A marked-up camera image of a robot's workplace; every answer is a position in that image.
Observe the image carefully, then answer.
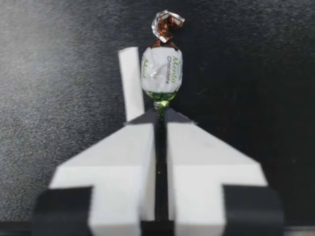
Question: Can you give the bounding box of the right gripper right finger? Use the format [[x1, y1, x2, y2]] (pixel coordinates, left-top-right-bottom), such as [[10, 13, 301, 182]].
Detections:
[[163, 107, 284, 236]]

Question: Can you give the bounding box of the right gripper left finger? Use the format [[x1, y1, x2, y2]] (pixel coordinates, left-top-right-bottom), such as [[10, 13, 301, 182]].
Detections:
[[31, 108, 159, 236]]

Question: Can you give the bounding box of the white candy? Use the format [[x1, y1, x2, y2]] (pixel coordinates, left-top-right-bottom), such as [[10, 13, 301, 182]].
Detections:
[[140, 9, 186, 125]]

